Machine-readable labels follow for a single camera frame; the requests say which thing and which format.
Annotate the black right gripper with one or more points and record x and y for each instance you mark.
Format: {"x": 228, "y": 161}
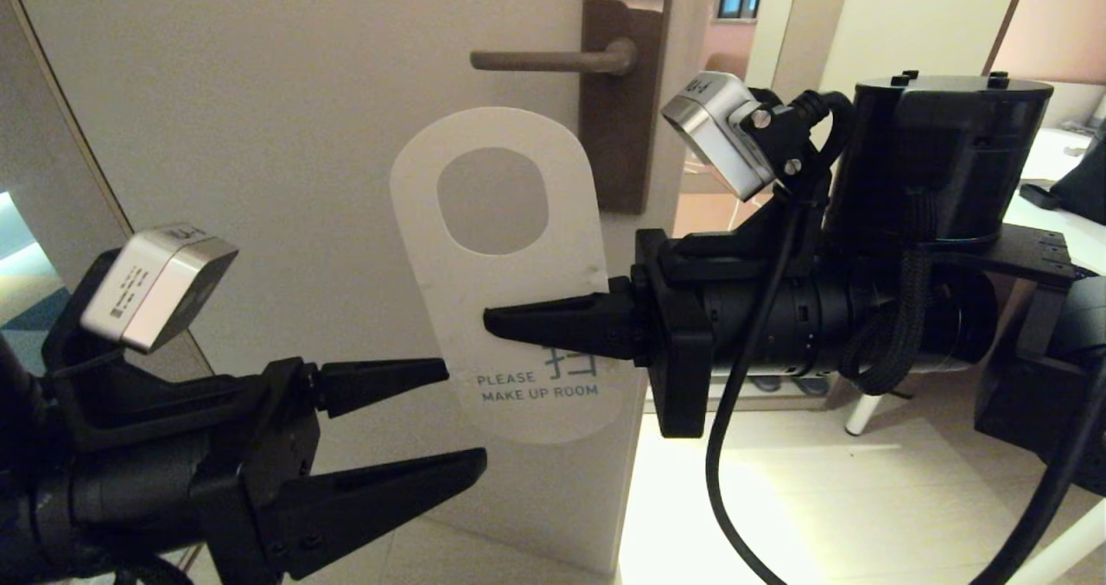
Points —
{"x": 683, "y": 334}

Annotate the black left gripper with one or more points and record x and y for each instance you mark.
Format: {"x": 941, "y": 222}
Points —
{"x": 251, "y": 447}

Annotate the blue do-not-disturb door sign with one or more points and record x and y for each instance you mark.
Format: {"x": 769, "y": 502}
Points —
{"x": 510, "y": 282}

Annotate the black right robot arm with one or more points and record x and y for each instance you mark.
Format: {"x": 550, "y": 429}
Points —
{"x": 950, "y": 162}

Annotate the bronze door lock plate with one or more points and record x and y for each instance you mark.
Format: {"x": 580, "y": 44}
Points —
{"x": 622, "y": 136}

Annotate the beige wooden door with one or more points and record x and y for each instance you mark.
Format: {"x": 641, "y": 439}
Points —
{"x": 259, "y": 92}

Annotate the white table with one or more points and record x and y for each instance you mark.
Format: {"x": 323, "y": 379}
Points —
{"x": 864, "y": 416}

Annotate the beige wardrobe shelf unit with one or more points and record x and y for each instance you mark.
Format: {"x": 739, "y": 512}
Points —
{"x": 916, "y": 15}

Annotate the small black case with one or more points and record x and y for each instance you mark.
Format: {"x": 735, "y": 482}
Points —
{"x": 1037, "y": 197}

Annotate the white washbasin counter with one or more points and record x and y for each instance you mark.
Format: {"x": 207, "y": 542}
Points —
{"x": 1067, "y": 149}

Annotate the black bag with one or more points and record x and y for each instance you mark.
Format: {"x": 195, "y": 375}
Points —
{"x": 1089, "y": 187}

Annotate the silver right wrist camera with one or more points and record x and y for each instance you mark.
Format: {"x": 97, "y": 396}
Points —
{"x": 717, "y": 127}

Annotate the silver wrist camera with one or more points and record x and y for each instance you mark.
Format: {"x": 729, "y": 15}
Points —
{"x": 147, "y": 291}
{"x": 717, "y": 127}

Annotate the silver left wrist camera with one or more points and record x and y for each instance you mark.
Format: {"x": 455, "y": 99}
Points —
{"x": 147, "y": 291}

